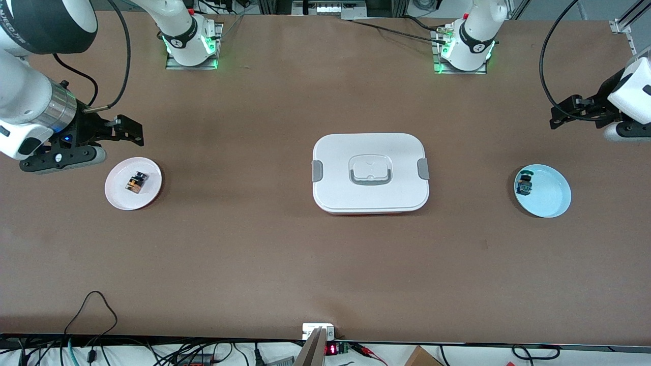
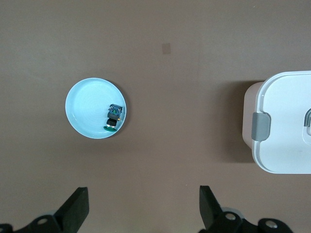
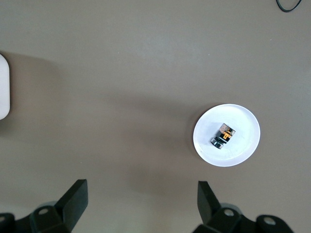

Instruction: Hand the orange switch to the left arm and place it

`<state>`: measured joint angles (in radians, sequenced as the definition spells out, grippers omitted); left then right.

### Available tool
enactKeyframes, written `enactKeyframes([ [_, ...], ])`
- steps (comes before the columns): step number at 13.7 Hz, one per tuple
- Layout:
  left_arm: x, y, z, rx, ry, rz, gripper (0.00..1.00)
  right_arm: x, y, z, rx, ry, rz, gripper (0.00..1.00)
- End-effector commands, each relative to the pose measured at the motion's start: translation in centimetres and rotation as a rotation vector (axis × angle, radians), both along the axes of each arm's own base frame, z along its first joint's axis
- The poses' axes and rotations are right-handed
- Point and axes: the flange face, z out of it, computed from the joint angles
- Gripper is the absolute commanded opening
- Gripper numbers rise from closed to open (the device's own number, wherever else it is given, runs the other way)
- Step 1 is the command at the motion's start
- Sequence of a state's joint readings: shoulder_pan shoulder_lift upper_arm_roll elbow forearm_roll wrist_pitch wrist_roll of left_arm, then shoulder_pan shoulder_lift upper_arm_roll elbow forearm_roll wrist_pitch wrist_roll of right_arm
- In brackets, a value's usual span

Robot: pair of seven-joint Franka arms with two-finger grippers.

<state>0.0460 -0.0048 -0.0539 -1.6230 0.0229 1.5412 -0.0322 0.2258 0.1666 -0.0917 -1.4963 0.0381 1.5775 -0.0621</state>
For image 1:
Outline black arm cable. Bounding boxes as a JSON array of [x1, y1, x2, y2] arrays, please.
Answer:
[[51, 0, 132, 111], [539, 0, 611, 123]]

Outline white round plate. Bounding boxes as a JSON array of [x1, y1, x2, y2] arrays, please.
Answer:
[[104, 157, 163, 211]]

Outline aluminium camera post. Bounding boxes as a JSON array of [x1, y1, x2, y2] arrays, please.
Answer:
[[294, 328, 327, 366]]

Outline brown cardboard box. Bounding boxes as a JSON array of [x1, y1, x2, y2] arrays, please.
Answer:
[[404, 346, 444, 366]]

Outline black oval cable loop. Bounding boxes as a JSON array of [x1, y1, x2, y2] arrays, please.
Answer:
[[511, 345, 561, 360]]

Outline white lunch box grey clips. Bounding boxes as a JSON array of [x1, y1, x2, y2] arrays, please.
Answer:
[[311, 133, 430, 215]]

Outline white table edge bracket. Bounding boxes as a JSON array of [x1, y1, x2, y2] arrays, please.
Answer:
[[302, 323, 336, 340]]

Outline aluminium frame with label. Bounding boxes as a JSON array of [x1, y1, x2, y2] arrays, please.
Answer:
[[291, 0, 368, 20]]

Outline red clip lead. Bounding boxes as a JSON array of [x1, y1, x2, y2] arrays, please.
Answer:
[[351, 342, 388, 366]]

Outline aluminium frame profile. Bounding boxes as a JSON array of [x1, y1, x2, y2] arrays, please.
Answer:
[[609, 0, 651, 55]]

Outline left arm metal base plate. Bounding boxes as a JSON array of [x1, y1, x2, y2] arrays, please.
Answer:
[[432, 25, 488, 75]]

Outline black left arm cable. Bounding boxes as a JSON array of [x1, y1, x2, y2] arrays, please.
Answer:
[[539, 0, 611, 123]]

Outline orange black switch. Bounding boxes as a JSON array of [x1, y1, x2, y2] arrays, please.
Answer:
[[125, 172, 150, 195]]

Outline black looped thin cable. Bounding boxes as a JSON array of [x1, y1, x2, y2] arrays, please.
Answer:
[[64, 291, 119, 337]]

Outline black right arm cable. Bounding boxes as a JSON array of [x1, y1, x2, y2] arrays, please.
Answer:
[[51, 0, 132, 111]]

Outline light blue round plate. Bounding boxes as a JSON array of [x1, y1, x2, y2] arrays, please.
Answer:
[[514, 164, 572, 219]]

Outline thin black table cable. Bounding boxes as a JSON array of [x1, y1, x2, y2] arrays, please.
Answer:
[[342, 18, 451, 45]]

